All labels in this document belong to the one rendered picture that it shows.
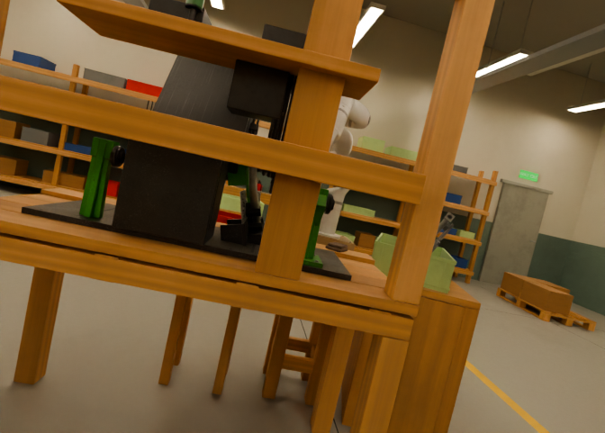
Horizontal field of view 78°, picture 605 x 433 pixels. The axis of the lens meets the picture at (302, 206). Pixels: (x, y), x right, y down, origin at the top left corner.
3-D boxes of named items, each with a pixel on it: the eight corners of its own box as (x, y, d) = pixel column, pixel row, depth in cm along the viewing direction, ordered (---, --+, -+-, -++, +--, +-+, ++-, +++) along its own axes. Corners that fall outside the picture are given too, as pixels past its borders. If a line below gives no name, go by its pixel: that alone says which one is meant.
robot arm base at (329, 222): (303, 227, 218) (311, 196, 217) (333, 233, 223) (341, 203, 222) (312, 233, 200) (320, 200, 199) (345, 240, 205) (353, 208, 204)
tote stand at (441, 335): (341, 364, 260) (367, 255, 255) (415, 384, 255) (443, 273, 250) (341, 424, 193) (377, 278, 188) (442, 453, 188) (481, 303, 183)
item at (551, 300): (495, 294, 658) (501, 270, 655) (537, 303, 663) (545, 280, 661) (542, 320, 539) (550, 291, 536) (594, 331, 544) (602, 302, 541)
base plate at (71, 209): (87, 203, 161) (88, 198, 161) (332, 256, 170) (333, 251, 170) (21, 212, 119) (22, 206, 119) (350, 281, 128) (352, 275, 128)
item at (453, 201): (471, 284, 708) (501, 169, 694) (319, 254, 661) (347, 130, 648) (456, 276, 761) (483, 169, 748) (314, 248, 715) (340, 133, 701)
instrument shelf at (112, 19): (100, 36, 124) (102, 23, 124) (359, 100, 131) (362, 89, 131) (55, 0, 99) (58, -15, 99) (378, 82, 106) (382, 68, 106)
